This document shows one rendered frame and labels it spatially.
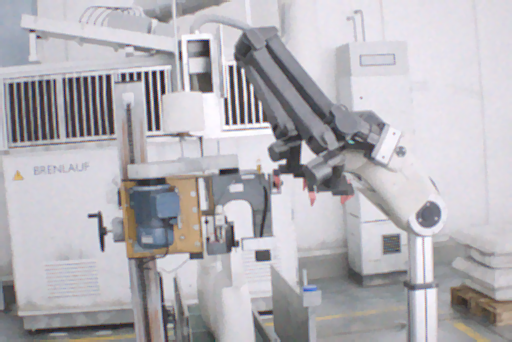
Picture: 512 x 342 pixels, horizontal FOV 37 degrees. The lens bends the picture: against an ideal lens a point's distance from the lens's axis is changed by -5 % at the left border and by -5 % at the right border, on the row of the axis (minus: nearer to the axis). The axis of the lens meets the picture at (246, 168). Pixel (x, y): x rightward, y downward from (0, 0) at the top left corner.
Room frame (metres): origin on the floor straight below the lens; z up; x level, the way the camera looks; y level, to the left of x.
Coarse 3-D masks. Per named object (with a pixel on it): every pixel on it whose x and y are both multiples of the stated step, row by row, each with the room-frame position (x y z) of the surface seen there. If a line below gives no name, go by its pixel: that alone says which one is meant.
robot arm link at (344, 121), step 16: (272, 32) 2.43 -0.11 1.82; (240, 48) 2.41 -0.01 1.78; (272, 48) 2.42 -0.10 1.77; (288, 64) 2.41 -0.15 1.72; (288, 80) 2.43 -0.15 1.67; (304, 80) 2.40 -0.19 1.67; (304, 96) 2.40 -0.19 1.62; (320, 96) 2.39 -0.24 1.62; (320, 112) 2.38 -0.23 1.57; (336, 112) 2.35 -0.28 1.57; (336, 128) 2.34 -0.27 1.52; (352, 128) 2.35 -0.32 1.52
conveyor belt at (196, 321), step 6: (192, 306) 5.02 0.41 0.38; (198, 306) 5.01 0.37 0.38; (192, 312) 4.85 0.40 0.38; (198, 312) 4.84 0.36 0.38; (192, 318) 4.70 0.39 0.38; (198, 318) 4.69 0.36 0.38; (192, 324) 4.55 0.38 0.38; (198, 324) 4.54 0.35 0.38; (204, 324) 4.53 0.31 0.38; (192, 330) 4.41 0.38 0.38; (198, 330) 4.40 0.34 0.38; (204, 330) 4.40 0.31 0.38; (192, 336) 4.28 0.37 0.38; (198, 336) 4.27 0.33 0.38; (204, 336) 4.27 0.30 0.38; (210, 336) 4.26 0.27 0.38; (258, 336) 4.20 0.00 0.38
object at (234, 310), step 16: (224, 240) 3.68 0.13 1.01; (224, 256) 3.72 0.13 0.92; (224, 272) 3.78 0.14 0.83; (224, 288) 3.54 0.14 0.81; (240, 288) 3.54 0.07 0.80; (224, 304) 3.52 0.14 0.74; (240, 304) 3.52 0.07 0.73; (224, 320) 3.52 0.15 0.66; (240, 320) 3.52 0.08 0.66; (224, 336) 3.52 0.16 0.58; (240, 336) 3.51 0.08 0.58
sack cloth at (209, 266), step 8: (208, 216) 4.59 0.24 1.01; (208, 224) 4.53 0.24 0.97; (208, 256) 4.22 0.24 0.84; (216, 256) 4.20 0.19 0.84; (200, 264) 4.26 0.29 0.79; (208, 264) 4.22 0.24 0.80; (216, 264) 4.22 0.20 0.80; (200, 272) 4.27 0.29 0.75; (208, 272) 4.23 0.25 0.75; (216, 272) 4.22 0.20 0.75; (200, 280) 4.28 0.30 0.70; (208, 280) 4.23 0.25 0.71; (200, 288) 4.28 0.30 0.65; (208, 288) 4.24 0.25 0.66; (200, 296) 4.29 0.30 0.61; (208, 296) 4.24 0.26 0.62; (200, 304) 4.31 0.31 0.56; (208, 304) 4.23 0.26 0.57; (200, 312) 4.34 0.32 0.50; (208, 312) 4.23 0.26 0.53; (208, 320) 4.24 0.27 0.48; (208, 328) 4.25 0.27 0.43
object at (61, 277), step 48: (0, 96) 5.80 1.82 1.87; (48, 96) 5.95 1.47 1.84; (96, 96) 5.97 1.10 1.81; (144, 96) 5.99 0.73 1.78; (240, 96) 6.13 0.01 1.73; (0, 144) 5.81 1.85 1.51; (48, 144) 5.96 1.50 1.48; (96, 144) 5.88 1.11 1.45; (192, 144) 5.99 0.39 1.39; (240, 144) 6.04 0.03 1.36; (48, 192) 5.86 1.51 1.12; (96, 192) 5.90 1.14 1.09; (288, 192) 6.08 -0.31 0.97; (48, 240) 5.85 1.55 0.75; (96, 240) 5.90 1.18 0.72; (288, 240) 6.09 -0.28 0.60; (48, 288) 5.84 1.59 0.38; (96, 288) 5.89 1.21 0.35; (192, 288) 5.99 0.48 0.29
